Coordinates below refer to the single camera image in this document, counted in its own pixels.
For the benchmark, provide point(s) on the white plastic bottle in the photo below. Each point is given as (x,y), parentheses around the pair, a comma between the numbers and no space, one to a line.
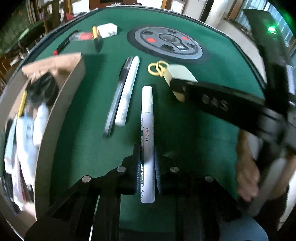
(40,123)

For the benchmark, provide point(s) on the red item in clear pack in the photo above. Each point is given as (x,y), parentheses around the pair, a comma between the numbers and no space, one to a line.
(81,36)

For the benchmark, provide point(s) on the cardboard box tray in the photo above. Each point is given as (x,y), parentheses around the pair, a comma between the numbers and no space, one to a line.
(33,109)

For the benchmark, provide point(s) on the yellow black utility knife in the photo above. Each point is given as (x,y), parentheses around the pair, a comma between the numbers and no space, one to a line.
(98,42)

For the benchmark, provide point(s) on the clear black gel pen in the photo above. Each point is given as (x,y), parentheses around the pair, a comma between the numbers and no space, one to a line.
(116,98)

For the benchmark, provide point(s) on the round table centre console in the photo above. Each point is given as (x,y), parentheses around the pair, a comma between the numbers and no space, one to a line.
(168,44)

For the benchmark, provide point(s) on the black pen red tip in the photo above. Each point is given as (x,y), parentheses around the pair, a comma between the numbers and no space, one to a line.
(64,43)

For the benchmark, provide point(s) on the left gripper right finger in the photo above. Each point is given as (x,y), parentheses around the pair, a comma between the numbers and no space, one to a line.
(157,170)

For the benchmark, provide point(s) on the person's right hand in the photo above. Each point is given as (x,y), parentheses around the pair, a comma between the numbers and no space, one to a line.
(248,175)

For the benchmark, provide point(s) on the small white box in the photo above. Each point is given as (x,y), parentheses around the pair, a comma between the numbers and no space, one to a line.
(107,30)

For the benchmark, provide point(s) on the white paint marker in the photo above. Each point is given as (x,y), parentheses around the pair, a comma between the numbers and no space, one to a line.
(147,169)

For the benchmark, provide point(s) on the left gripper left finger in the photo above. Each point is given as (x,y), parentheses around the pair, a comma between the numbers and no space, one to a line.
(136,161)

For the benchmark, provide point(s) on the white slim marker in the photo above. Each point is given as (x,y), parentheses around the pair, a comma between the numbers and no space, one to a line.
(124,103)

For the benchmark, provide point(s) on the white squeeze tube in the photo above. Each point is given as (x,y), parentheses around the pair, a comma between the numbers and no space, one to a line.
(20,158)

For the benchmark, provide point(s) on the cream rectangular case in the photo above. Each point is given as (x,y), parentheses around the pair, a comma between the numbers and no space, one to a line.
(178,72)

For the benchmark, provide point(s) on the gold yellow marker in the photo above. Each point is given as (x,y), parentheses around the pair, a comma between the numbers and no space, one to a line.
(22,104)

